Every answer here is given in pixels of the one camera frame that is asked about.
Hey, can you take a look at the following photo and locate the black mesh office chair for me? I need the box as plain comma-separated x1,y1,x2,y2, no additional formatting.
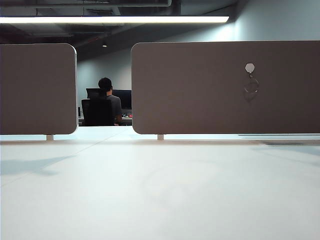
81,87,115,127

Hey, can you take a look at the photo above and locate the plain beige desk divider panel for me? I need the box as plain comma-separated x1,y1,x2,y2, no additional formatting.
0,42,79,136

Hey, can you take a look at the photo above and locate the seated person in grey shirt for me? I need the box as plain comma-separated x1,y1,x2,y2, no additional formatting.
97,77,123,126

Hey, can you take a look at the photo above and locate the long ceiling light strip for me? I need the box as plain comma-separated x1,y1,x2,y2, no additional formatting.
0,15,230,25

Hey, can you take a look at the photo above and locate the beige divider panel with hook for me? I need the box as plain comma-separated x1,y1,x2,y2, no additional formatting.
130,40,320,135

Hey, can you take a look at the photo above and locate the black computer monitor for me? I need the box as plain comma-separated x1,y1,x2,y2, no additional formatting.
111,89,133,110

